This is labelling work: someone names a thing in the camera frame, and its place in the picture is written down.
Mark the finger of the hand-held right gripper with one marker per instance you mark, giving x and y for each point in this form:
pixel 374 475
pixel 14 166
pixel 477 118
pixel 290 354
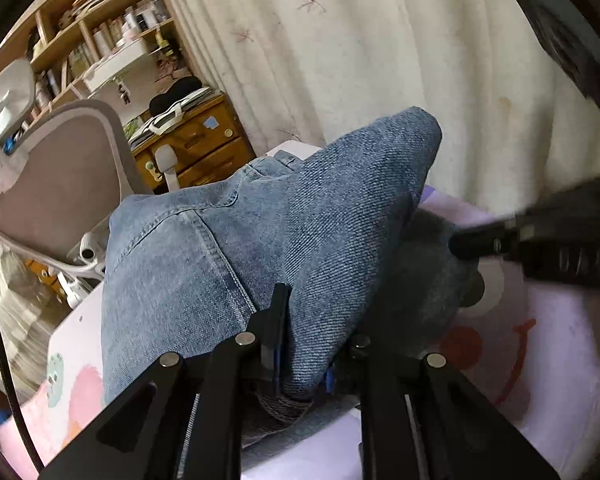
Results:
pixel 482 242

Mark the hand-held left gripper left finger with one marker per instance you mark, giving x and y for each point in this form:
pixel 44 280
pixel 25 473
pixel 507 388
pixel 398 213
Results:
pixel 276 320

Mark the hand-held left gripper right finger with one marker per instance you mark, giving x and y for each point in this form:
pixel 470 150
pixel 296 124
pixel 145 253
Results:
pixel 361 360

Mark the blue denim jacket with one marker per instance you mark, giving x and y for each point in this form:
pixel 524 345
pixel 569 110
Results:
pixel 280 220

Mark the white printed mat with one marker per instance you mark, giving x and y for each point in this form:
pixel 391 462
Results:
pixel 555 350

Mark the wooden drawer cabinet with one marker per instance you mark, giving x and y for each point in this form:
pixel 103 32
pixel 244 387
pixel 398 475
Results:
pixel 205 145

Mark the dark blurred object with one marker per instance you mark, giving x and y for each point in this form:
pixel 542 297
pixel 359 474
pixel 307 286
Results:
pixel 565 35

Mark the cream floral curtain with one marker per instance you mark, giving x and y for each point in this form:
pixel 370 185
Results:
pixel 355 60

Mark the white tote bag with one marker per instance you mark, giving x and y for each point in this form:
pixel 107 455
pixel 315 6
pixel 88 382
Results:
pixel 175 115

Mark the cream ruffled bedding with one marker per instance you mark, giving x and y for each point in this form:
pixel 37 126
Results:
pixel 15 320

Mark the grey mesh office chair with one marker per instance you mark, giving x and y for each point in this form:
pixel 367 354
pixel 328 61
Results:
pixel 50 185

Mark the pink cloth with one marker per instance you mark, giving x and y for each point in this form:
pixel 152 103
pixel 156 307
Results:
pixel 35 435

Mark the small hanging figurine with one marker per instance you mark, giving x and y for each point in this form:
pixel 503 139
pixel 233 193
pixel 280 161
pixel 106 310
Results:
pixel 123 90

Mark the white shelf tray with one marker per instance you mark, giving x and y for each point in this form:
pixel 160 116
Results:
pixel 115 67

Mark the wooden bookshelf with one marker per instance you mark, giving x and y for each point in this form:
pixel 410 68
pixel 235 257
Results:
pixel 90 25

